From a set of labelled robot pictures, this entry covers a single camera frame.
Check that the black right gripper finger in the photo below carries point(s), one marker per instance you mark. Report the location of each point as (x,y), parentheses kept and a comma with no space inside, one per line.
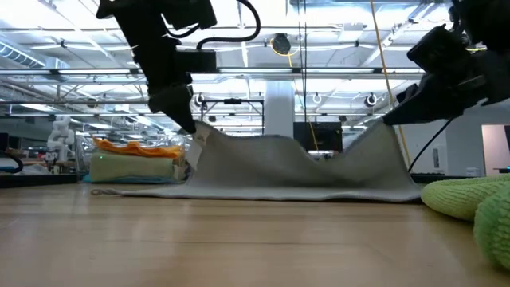
(438,99)
(406,93)

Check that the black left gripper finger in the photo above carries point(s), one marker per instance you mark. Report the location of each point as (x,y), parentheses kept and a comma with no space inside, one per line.
(187,103)
(167,103)

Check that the orange microfiber towel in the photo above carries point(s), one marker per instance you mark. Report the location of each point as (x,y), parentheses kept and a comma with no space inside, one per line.
(139,150)

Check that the pale green microfiber towel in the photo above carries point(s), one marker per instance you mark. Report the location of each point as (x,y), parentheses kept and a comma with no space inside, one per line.
(131,173)
(131,160)

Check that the blue microfiber towel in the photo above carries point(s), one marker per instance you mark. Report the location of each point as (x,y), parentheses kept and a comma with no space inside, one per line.
(131,180)

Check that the bright green microfiber towel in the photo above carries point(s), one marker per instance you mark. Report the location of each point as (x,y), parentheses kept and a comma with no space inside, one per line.
(458,195)

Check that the grey waffle microfiber towel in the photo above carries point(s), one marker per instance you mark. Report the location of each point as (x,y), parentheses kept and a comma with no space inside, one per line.
(279,167)

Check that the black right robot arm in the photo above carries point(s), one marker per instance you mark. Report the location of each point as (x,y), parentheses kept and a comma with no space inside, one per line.
(490,24)

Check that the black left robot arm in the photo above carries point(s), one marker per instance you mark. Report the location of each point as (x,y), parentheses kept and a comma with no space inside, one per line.
(119,8)

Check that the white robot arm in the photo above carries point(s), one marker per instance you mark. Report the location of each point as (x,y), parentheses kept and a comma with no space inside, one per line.
(60,137)

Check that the clear plastic tray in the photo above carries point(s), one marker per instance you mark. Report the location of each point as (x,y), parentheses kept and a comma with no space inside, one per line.
(179,142)

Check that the white round pillar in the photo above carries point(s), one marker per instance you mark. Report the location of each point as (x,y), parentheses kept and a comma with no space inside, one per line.
(279,107)

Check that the black metal rack frame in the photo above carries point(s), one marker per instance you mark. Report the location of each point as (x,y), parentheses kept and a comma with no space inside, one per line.
(233,101)

